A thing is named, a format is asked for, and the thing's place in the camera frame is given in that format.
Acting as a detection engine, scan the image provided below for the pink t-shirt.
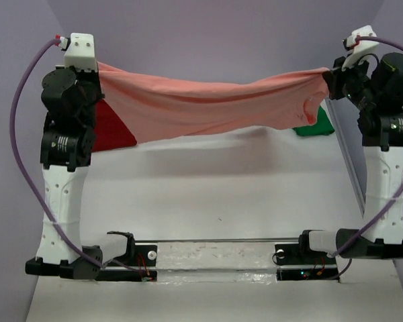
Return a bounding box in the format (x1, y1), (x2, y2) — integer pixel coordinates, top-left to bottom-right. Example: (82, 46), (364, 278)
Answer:
(99, 63), (328, 144)

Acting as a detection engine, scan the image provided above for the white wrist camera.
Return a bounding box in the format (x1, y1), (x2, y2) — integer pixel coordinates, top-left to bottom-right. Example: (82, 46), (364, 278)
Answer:
(341, 25), (379, 71)
(55, 33), (98, 72)

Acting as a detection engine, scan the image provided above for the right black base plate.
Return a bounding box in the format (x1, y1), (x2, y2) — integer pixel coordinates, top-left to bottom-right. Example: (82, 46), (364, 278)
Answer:
(272, 244), (339, 282)

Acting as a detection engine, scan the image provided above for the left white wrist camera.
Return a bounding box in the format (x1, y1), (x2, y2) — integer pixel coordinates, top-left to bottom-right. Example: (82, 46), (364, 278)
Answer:
(55, 33), (98, 72)

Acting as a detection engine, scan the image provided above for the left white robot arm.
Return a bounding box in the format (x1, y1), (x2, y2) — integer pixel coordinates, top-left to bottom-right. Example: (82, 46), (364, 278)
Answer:
(25, 66), (136, 280)

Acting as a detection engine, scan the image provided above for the red folded t-shirt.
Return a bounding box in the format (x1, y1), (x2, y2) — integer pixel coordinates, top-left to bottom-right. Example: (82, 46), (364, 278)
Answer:
(93, 100), (137, 152)

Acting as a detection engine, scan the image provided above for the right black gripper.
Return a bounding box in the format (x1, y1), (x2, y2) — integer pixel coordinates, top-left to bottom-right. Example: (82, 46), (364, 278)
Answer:
(326, 52), (379, 110)

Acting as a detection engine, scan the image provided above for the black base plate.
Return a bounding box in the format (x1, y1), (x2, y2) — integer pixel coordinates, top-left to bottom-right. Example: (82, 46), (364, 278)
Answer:
(272, 244), (339, 282)
(95, 244), (158, 282)

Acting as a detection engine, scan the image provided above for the white cardboard front cover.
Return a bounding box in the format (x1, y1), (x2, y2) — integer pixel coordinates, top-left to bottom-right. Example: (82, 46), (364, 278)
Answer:
(28, 260), (403, 321)

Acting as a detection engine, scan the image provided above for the green t-shirt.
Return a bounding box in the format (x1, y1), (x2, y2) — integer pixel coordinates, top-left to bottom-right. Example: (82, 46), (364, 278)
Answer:
(293, 106), (335, 137)

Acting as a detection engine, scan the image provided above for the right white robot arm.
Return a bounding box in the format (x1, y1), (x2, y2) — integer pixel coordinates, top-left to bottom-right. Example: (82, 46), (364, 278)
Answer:
(296, 52), (403, 263)

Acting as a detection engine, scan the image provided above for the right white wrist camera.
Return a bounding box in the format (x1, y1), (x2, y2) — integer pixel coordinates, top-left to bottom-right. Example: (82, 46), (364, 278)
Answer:
(341, 25), (379, 71)

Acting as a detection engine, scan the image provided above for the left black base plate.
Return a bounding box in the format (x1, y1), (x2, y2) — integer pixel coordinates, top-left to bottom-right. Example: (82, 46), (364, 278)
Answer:
(95, 244), (158, 282)

